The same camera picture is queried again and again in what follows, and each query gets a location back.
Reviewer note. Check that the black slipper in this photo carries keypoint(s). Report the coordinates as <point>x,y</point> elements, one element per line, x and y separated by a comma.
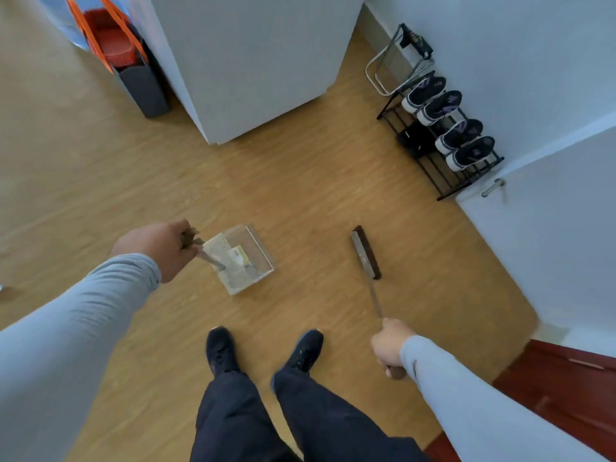
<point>416,139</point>

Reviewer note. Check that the person's left leg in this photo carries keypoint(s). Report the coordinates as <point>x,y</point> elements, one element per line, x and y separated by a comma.
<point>236,418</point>

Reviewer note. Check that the person's leg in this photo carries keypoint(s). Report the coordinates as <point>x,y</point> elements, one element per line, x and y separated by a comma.
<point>236,418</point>
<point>332,418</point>

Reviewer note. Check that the person's left forearm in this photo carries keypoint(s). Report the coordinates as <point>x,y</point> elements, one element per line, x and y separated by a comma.
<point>62,351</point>

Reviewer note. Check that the person's right leg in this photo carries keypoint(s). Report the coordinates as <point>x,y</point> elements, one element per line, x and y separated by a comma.
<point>332,418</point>

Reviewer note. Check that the person's right forearm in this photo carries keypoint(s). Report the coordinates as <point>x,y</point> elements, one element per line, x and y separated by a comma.
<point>476,408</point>

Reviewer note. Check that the person's right black shoe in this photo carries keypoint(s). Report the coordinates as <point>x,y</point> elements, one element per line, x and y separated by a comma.
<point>304,351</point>

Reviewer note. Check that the white refrigerator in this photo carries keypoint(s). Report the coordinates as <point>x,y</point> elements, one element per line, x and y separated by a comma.
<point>250,57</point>

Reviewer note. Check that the red plastic basket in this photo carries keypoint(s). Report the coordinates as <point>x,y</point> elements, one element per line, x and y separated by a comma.
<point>113,36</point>

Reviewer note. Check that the black metal shoe rack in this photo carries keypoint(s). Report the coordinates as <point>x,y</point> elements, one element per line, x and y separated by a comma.
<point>433,158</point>

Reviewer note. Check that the person's right hand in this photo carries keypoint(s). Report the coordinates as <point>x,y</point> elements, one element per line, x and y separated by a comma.
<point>389,342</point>

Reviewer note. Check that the person's left black shoe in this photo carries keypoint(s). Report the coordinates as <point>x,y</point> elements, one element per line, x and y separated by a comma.
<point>221,350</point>

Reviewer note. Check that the dark red wooden furniture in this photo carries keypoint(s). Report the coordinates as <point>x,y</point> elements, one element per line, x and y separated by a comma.
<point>548,394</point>

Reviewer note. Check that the white door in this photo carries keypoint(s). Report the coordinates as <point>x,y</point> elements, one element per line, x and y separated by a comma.
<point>548,245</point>

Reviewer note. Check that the black and white sneaker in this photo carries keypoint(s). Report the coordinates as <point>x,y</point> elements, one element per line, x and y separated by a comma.
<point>458,135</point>
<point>470,152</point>
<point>439,107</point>
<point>423,92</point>

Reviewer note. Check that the person's left hand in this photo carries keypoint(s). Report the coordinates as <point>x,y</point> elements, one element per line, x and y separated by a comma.
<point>154,245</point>

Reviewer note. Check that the clear plastic dustpan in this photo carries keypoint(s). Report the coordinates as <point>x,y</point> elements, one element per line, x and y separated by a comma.
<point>239,259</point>

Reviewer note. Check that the person's black shoe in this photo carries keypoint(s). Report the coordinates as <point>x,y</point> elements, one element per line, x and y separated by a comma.
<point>221,350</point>
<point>304,351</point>

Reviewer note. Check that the metal folding frame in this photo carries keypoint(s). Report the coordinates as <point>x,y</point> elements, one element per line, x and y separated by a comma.
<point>392,62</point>

